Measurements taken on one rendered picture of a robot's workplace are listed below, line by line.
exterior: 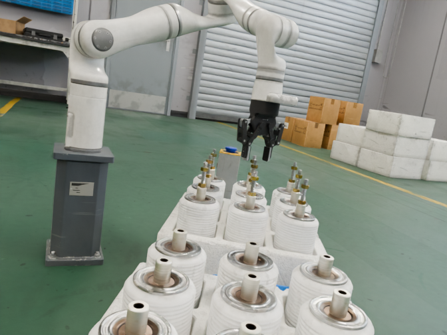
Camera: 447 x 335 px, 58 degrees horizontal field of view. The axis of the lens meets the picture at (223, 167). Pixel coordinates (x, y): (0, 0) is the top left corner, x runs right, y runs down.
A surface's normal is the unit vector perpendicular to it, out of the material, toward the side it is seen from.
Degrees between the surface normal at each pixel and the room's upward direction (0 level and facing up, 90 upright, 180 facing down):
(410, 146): 90
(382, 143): 90
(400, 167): 90
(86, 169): 93
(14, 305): 0
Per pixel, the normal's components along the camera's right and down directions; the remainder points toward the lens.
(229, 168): -0.07, 0.18
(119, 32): 0.66, 0.17
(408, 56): -0.92, -0.07
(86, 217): 0.37, 0.23
